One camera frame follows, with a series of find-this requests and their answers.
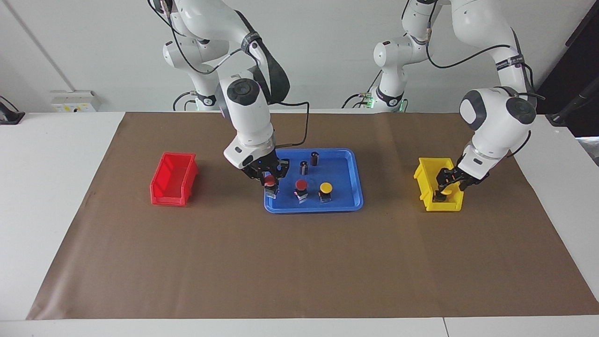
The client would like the blue plastic tray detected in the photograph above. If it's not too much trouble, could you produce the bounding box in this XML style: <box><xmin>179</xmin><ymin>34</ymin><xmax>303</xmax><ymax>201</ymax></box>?
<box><xmin>263</xmin><ymin>148</ymin><xmax>365</xmax><ymax>214</ymax></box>

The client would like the yellow plastic bin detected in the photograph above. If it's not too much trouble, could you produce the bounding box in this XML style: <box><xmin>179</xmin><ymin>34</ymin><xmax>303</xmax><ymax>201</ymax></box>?
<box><xmin>414</xmin><ymin>157</ymin><xmax>464</xmax><ymax>212</ymax></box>

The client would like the brown paper table mat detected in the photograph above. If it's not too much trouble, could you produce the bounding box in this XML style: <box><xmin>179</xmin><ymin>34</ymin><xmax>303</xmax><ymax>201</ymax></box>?
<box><xmin>27</xmin><ymin>111</ymin><xmax>599</xmax><ymax>320</ymax></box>

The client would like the red plastic bin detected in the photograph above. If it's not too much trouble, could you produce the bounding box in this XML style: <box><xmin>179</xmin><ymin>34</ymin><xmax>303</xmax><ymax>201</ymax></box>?
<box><xmin>150</xmin><ymin>152</ymin><xmax>198</xmax><ymax>207</ymax></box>

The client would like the black background panel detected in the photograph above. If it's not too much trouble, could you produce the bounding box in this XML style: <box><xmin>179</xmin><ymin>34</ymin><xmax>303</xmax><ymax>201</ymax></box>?
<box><xmin>536</xmin><ymin>0</ymin><xmax>599</xmax><ymax>137</ymax></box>

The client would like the black device at table edge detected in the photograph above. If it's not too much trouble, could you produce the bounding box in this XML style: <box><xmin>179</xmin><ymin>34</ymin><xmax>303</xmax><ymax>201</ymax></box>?
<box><xmin>0</xmin><ymin>96</ymin><xmax>25</xmax><ymax>125</ymax></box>

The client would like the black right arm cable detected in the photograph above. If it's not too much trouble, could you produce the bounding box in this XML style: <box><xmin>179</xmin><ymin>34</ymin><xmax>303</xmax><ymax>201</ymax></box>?
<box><xmin>149</xmin><ymin>0</ymin><xmax>310</xmax><ymax>149</ymax></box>

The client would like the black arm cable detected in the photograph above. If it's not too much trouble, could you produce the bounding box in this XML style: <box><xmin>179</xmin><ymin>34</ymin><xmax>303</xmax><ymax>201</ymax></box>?
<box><xmin>424</xmin><ymin>0</ymin><xmax>546</xmax><ymax>157</ymax></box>
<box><xmin>149</xmin><ymin>0</ymin><xmax>310</xmax><ymax>149</ymax></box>

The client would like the black right base cable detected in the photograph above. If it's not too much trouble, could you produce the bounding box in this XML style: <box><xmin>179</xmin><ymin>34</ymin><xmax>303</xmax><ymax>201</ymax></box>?
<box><xmin>173</xmin><ymin>91</ymin><xmax>197</xmax><ymax>111</ymax></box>

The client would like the black base cable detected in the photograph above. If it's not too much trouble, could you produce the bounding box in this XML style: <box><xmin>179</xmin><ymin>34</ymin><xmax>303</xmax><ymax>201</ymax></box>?
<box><xmin>173</xmin><ymin>91</ymin><xmax>197</xmax><ymax>111</ymax></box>
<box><xmin>342</xmin><ymin>70</ymin><xmax>382</xmax><ymax>109</ymax></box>

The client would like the black left base cable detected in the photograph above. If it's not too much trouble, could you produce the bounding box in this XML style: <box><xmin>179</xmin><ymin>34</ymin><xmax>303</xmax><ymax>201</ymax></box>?
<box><xmin>342</xmin><ymin>70</ymin><xmax>382</xmax><ymax>109</ymax></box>

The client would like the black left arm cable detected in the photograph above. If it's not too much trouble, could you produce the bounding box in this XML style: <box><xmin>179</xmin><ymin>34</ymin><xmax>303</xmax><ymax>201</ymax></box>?
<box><xmin>424</xmin><ymin>0</ymin><xmax>546</xmax><ymax>157</ymax></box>

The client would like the white wall socket box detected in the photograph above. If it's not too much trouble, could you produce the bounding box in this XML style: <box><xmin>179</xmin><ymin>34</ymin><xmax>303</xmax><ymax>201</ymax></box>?
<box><xmin>50</xmin><ymin>90</ymin><xmax>101</xmax><ymax>113</ymax></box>

